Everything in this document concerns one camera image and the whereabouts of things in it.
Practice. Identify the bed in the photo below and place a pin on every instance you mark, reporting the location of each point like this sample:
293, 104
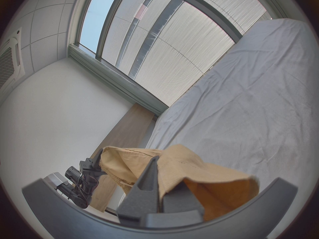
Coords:
236, 96

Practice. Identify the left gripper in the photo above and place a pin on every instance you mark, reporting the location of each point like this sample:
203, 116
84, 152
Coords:
92, 170

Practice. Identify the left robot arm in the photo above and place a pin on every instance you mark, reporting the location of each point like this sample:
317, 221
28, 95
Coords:
84, 193

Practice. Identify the white ceiling air conditioner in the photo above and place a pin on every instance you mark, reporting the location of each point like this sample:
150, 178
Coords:
11, 63

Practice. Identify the window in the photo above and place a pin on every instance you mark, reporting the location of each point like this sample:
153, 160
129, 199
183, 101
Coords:
162, 46

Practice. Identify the tan shorts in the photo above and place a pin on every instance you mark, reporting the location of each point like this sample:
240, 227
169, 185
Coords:
189, 163

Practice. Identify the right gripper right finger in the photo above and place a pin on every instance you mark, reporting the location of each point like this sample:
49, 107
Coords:
184, 203

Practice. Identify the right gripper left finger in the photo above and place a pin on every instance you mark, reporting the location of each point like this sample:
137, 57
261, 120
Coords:
139, 203

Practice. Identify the grey-green curtain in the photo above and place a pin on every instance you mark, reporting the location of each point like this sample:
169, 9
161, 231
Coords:
112, 78
273, 1

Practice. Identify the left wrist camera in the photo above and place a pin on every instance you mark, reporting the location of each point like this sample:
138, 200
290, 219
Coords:
83, 165

